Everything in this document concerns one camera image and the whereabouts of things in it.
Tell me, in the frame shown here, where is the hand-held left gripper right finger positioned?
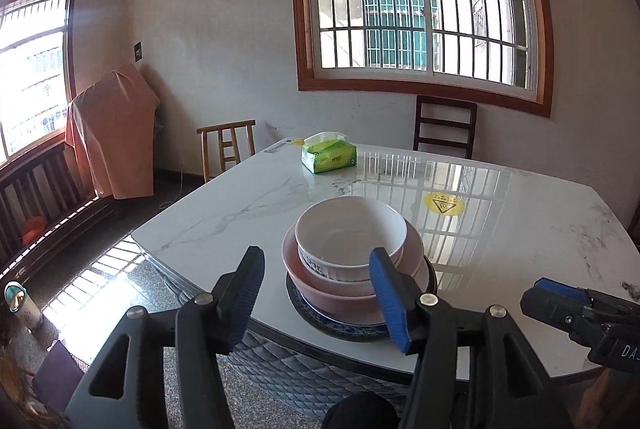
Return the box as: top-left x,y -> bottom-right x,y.
368,246 -> 576,429

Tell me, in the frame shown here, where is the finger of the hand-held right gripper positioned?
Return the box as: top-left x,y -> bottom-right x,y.
520,290 -> 603,350
534,278 -> 640,315

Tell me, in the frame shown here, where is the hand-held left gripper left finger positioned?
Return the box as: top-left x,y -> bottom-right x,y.
65,245 -> 266,429

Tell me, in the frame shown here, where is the pink bowl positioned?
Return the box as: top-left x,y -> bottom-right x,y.
281,224 -> 426,326

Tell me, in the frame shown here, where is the white rabbit print bowl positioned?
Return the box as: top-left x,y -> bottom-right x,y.
298,249 -> 376,284

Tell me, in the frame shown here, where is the white bowl with blue base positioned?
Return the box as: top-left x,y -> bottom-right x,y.
294,196 -> 409,269

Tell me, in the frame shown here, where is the grey quilted table base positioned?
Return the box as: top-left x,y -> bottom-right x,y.
150,254 -> 421,417

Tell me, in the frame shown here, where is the person's dark trouser leg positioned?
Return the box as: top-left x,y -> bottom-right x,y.
321,391 -> 403,429

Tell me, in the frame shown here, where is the round yellow warning sticker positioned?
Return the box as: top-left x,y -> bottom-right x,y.
423,192 -> 467,216

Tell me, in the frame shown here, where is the green tissue pack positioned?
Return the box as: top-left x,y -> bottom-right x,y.
300,132 -> 358,175

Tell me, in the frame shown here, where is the light wooden chair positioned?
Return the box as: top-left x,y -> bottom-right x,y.
196,119 -> 257,184

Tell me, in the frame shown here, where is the purple cushion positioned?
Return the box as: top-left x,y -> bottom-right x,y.
32,340 -> 86,412

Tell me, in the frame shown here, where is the dark wooden chair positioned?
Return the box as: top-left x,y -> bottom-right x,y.
413,95 -> 478,160

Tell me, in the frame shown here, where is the orange cloth covered object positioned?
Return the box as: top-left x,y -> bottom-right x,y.
65,62 -> 162,201

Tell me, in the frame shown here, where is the white can on floor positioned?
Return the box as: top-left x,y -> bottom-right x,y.
4,281 -> 43,330

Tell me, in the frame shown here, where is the small orange object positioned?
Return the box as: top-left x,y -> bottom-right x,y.
20,215 -> 50,246

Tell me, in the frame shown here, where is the dark wooden bench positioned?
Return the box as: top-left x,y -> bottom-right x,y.
0,142 -> 113,280

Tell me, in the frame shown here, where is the large barred window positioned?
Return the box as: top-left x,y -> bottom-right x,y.
288,0 -> 555,119

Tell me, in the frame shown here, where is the narrow barred side window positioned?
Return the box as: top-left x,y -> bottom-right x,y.
0,0 -> 78,170

